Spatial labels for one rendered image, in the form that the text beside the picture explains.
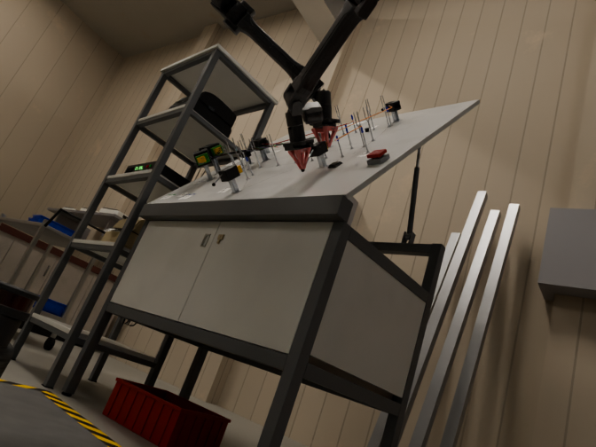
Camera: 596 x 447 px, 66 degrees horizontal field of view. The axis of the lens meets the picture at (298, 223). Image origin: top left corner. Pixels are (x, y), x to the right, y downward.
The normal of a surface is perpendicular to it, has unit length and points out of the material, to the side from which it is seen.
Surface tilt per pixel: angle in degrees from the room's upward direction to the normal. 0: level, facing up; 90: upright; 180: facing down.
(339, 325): 90
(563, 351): 90
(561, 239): 90
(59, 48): 90
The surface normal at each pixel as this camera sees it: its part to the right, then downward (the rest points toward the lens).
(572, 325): -0.52, -0.46
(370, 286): 0.71, 0.00
